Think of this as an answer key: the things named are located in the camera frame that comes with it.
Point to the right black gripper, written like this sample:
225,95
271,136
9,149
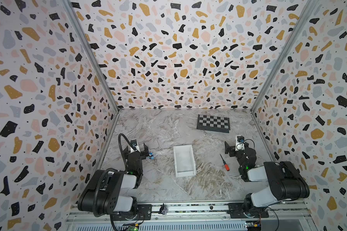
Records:
232,150

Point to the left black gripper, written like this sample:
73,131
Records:
144,153

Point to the red black screwdriver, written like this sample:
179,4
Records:
225,164

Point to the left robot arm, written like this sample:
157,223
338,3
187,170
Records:
102,193

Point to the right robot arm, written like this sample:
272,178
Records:
284,182

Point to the white rectangular bin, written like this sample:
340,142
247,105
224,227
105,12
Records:
184,161

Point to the small blue toy car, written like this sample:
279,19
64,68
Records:
151,156

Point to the black white checkerboard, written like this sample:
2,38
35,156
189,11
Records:
213,123

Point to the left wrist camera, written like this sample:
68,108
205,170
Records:
134,143

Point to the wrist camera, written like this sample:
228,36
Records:
134,143
239,143

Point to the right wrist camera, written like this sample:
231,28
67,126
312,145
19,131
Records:
239,143

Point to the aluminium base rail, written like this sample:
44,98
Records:
218,211

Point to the white ribbed cable duct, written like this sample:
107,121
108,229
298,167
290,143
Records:
173,226

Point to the aluminium corner post left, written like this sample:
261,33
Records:
87,48

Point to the aluminium corner post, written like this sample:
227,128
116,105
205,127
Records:
87,48
306,12

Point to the aluminium corner post right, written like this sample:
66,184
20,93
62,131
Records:
306,12

